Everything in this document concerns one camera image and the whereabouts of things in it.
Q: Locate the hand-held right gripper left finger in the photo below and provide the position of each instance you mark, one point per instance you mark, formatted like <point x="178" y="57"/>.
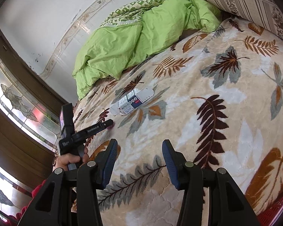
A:
<point x="109" y="162"/>

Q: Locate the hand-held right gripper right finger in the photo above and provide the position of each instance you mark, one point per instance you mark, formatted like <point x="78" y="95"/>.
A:
<point x="171" y="167"/>

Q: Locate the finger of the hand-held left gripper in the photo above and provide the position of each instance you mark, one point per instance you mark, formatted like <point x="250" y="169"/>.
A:
<point x="105" y="124"/>

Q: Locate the red plastic mesh basket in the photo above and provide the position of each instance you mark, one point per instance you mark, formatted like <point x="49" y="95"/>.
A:
<point x="273" y="213"/>

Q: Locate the person's left forearm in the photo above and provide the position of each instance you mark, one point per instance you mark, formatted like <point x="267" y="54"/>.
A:
<point x="37" y="193"/>

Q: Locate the person's left hand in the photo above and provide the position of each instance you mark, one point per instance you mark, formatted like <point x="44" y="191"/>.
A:
<point x="63" y="162"/>

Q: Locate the flattened white carton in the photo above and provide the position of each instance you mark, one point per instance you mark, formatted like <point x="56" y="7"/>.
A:
<point x="132" y="101"/>

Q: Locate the brown stained glass door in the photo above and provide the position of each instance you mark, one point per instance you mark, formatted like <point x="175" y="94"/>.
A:
<point x="18" y="113"/>

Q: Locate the leaf print blanket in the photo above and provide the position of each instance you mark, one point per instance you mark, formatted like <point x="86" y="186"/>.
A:
<point x="202" y="122"/>

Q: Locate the green quilt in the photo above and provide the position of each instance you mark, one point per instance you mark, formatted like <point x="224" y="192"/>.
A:
<point x="132" y="42"/>

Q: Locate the striped beige pillow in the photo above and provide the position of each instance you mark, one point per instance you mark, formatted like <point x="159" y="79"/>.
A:
<point x="245" y="0"/>

